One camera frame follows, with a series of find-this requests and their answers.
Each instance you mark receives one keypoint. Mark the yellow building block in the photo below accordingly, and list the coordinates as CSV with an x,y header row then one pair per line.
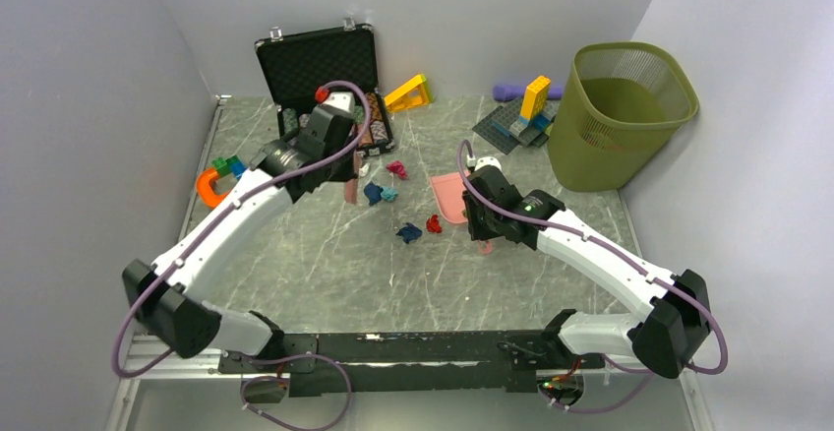
x,y
534,99

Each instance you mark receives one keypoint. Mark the green blue building blocks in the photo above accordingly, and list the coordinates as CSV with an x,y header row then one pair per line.
x,y
225,166

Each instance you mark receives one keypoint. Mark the purple cylinder toy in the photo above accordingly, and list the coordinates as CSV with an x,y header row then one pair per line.
x,y
507,92

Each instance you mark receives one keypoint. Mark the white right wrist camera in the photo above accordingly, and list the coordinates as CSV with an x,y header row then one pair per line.
x,y
475,164

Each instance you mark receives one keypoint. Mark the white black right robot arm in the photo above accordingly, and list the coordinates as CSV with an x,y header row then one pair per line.
x,y
666,321

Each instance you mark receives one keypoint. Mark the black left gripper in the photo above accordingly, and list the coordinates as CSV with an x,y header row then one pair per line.
x,y
347,173

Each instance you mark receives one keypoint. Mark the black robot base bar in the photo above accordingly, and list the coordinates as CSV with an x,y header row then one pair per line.
x,y
513,361

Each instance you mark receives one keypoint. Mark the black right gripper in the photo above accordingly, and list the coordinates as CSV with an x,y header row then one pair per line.
x,y
478,231

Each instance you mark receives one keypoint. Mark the magenta paper scrap near case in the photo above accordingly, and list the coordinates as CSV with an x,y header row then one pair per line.
x,y
398,169

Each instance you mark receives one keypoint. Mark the orange horseshoe toy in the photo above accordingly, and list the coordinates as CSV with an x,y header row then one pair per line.
x,y
213,186

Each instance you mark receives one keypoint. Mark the red paper scrap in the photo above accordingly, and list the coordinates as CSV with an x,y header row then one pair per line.
x,y
433,224

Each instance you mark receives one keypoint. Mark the black poker chip case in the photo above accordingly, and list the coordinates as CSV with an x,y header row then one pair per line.
x,y
296,65

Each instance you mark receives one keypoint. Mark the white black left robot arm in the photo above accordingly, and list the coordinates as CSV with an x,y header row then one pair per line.
x,y
169,297

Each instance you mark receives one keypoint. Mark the grey building baseplate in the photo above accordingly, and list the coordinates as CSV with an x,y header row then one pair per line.
x,y
502,129

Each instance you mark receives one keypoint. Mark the yellow triangular block toy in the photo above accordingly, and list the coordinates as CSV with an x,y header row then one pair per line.
x,y
413,93

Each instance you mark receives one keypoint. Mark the cyan paper scrap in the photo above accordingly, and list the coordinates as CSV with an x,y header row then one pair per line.
x,y
389,194

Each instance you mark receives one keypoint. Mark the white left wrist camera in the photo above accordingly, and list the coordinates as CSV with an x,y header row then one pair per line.
x,y
342,101

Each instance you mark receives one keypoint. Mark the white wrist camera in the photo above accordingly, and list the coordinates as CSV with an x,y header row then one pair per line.
x,y
342,101
475,164

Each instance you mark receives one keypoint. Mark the dark blue paper scrap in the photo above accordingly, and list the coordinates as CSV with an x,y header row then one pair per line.
x,y
373,193

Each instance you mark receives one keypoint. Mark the aluminium frame rail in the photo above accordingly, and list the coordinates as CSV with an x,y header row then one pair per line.
x,y
138,352

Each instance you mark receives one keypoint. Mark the pink dustpan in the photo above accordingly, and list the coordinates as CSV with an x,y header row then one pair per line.
x,y
448,192

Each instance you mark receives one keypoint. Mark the pink hand brush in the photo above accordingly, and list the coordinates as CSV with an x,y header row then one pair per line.
x,y
351,186

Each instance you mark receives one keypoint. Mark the olive green waste basket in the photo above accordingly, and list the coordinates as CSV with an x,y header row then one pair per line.
x,y
622,103

